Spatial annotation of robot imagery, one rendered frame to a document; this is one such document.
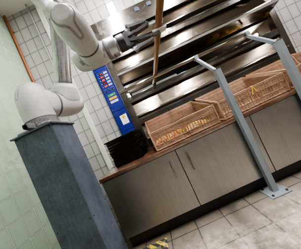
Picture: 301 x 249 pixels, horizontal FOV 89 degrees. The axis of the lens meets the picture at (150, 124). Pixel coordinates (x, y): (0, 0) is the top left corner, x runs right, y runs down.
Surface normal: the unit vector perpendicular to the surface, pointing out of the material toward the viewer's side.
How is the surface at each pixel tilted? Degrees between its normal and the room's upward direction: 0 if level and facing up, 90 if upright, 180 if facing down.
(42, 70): 90
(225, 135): 90
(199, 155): 90
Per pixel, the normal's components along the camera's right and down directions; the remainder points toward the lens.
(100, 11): -0.02, -0.02
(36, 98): 0.59, -0.33
